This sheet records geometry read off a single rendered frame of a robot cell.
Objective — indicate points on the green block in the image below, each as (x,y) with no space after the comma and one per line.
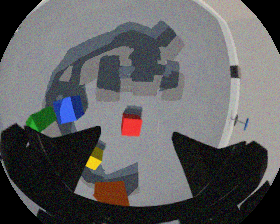
(50,115)
(38,121)

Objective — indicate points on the small yellow block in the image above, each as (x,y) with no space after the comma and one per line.
(95,159)

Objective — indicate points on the blue block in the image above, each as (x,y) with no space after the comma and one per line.
(68,109)

